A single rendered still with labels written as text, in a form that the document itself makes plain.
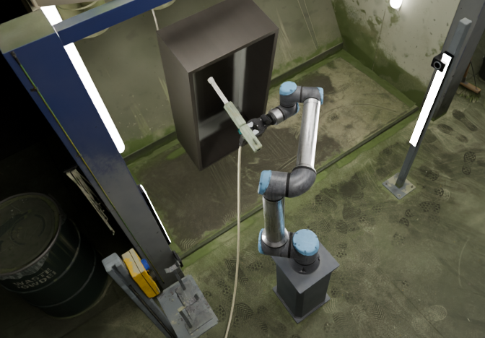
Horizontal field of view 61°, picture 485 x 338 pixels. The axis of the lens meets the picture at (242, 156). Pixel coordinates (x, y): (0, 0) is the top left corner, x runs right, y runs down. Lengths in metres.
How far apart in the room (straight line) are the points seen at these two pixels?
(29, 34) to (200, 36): 1.07
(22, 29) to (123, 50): 2.26
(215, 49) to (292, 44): 2.18
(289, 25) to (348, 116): 1.11
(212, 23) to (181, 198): 1.72
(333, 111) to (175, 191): 1.73
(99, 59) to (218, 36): 1.63
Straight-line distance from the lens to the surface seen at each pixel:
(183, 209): 3.56
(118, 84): 3.80
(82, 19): 1.54
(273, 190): 1.89
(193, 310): 2.40
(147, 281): 1.78
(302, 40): 4.47
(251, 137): 2.15
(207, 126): 3.42
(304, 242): 2.37
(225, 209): 3.50
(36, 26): 1.59
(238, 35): 2.38
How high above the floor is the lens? 3.05
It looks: 53 degrees down
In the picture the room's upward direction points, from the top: 8 degrees counter-clockwise
